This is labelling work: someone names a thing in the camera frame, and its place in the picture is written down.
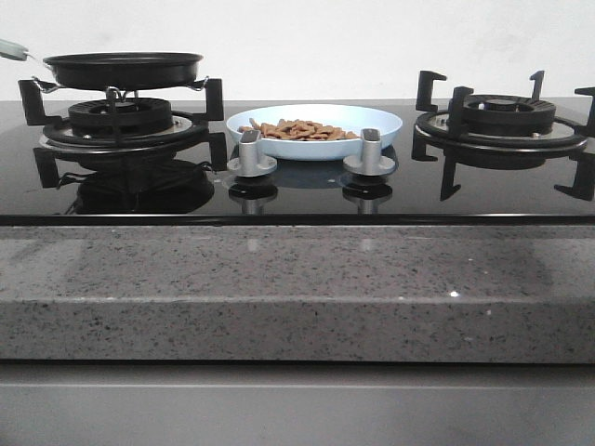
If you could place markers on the light blue plate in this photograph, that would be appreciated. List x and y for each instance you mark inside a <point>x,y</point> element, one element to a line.
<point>346,117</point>

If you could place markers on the brown meat pieces pile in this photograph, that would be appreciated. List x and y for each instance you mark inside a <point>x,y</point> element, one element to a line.
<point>299,130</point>

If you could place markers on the black frying pan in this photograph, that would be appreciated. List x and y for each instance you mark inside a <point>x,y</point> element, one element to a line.
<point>126,71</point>

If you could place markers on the black glass gas cooktop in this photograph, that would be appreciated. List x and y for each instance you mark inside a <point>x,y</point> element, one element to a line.
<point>432,185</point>

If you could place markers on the left silver stove knob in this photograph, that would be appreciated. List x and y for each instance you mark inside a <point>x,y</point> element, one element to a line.
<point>251,160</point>

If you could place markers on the silver stove knob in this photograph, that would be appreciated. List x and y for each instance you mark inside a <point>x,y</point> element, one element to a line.
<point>370,162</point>
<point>251,160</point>

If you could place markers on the right silver stove knob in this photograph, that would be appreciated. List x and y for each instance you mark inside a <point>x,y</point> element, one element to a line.
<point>370,162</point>

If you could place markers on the left black pan support grate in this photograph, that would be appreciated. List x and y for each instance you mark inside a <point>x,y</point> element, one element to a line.
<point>122,154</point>

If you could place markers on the black pan support grate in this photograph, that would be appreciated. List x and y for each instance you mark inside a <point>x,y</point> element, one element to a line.
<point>122,154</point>
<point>498,147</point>

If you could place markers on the right black pan support grate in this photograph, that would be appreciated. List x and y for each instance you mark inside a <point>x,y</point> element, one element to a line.
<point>498,147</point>

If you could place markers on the left black burner head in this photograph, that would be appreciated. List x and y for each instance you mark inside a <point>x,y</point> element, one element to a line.
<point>136,117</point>

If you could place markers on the black burner head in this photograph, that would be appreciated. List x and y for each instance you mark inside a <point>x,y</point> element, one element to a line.
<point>136,117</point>
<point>507,110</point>

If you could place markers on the right black burner head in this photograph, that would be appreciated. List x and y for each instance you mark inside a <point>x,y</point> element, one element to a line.
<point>507,110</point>

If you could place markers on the grey cabinet front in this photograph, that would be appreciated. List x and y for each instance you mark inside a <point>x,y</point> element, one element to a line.
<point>189,404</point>

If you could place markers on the small wire pan support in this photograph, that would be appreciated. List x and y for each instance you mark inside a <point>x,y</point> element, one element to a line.
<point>122,92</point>

